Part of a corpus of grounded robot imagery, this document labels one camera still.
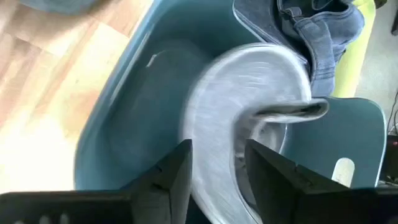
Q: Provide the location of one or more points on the navy denim cap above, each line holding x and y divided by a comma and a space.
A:
323, 46

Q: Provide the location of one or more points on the black device red light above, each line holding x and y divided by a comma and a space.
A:
391, 155

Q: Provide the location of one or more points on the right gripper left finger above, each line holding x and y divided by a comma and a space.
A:
171, 186

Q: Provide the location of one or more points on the yellow plastic bin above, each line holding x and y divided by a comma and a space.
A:
354, 62

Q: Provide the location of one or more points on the teal plastic bin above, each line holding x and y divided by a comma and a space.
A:
140, 109

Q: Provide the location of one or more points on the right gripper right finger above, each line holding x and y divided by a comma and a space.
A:
273, 186

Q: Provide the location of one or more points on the light grey cap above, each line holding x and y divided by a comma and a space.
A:
224, 109

